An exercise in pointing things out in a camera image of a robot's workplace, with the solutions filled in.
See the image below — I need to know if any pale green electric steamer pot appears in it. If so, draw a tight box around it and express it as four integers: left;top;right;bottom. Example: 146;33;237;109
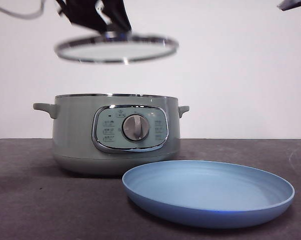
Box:
32;93;191;177

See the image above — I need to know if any blue round plate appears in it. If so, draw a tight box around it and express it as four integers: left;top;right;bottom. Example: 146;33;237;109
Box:
121;160;296;229

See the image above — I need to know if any grey left arm cable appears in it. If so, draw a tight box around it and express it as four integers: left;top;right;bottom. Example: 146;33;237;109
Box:
0;0;45;19

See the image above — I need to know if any glass lid with green knob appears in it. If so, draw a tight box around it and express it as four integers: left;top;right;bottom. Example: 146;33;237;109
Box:
54;31;179;65

